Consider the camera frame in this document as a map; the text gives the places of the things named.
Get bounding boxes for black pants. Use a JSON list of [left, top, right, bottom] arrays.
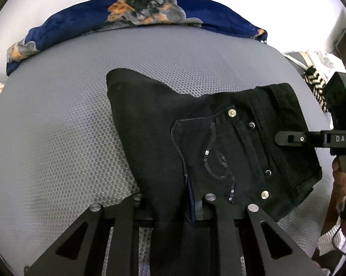
[[106, 69, 323, 275]]

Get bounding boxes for right hand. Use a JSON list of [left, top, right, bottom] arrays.
[[332, 158, 346, 206]]

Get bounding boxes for grey mesh mattress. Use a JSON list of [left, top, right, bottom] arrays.
[[0, 26, 329, 275]]

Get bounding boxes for blue floral blanket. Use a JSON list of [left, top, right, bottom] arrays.
[[6, 0, 268, 75]]

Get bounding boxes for black cable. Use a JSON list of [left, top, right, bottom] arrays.
[[331, 219, 346, 256]]

